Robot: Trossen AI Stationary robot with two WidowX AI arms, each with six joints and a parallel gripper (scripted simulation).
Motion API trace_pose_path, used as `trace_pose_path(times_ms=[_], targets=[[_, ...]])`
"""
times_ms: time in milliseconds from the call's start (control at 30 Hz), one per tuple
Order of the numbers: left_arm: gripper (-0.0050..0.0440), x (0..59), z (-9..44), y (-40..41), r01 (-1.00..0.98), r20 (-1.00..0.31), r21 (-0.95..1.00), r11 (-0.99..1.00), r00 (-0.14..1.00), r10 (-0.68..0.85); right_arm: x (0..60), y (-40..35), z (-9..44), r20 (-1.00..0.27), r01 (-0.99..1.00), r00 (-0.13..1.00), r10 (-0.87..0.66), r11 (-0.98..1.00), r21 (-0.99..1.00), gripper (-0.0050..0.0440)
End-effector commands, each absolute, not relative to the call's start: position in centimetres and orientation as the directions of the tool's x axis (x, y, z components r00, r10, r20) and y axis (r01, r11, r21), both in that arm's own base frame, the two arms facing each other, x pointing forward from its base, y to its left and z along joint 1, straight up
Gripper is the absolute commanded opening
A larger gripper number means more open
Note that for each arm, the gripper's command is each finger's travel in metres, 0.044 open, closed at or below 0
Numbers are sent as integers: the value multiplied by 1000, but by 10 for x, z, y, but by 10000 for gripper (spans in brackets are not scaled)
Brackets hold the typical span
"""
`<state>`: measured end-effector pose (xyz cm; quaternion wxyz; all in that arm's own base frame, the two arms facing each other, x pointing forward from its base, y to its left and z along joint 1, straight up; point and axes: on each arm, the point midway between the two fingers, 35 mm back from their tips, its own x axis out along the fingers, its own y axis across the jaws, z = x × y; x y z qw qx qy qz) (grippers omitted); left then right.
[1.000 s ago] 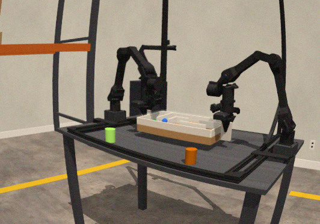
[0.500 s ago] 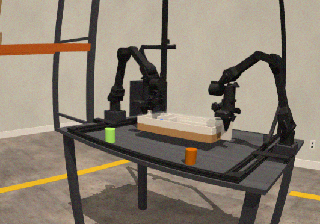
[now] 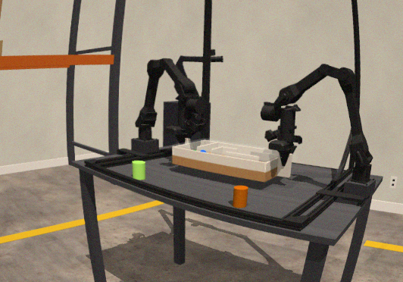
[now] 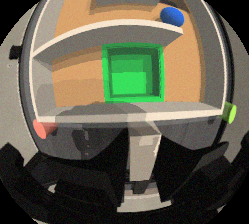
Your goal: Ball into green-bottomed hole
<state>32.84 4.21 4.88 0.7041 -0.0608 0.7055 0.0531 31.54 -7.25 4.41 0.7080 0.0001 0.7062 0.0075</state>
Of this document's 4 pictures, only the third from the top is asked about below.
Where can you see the orange cylinder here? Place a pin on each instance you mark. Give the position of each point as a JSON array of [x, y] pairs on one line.
[[240, 195]]

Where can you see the lime green cylinder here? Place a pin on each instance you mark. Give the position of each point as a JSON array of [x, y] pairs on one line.
[[139, 170]]

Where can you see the wooden maze board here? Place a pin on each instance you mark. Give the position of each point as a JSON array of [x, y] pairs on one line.
[[233, 159]]

